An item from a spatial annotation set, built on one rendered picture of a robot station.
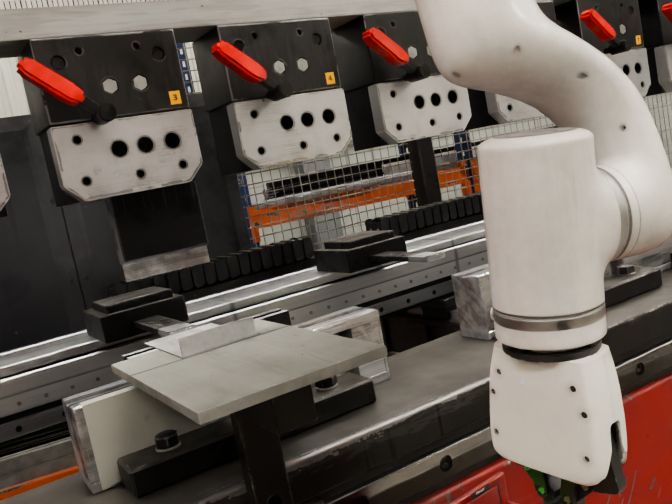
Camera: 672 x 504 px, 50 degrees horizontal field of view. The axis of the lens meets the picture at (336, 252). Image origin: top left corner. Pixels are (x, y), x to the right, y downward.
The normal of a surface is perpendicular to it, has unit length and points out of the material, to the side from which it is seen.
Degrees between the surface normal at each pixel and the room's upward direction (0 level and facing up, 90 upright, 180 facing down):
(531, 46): 111
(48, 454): 90
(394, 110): 90
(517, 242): 91
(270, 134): 90
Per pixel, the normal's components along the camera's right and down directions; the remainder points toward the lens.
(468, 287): -0.84, 0.22
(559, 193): 0.08, 0.18
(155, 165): 0.51, 0.01
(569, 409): -0.69, 0.21
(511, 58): 0.11, 0.73
